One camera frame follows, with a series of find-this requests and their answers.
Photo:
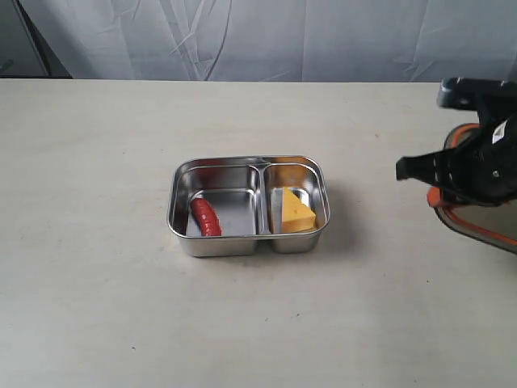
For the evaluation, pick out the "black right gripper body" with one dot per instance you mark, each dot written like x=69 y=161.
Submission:
x=464 y=170

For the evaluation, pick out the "dark transparent lunch box lid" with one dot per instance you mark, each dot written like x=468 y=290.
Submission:
x=492 y=225

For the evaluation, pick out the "yellow toy cheese wedge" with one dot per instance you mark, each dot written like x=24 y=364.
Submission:
x=296 y=217

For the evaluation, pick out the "red toy sausage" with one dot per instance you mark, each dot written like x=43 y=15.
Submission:
x=206 y=218

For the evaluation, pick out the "stainless steel lunch box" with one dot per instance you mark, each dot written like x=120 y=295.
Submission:
x=246 y=193

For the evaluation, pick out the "grey backdrop curtain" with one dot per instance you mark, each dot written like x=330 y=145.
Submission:
x=259 y=41

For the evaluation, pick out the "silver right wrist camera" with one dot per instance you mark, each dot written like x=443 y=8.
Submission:
x=464 y=93

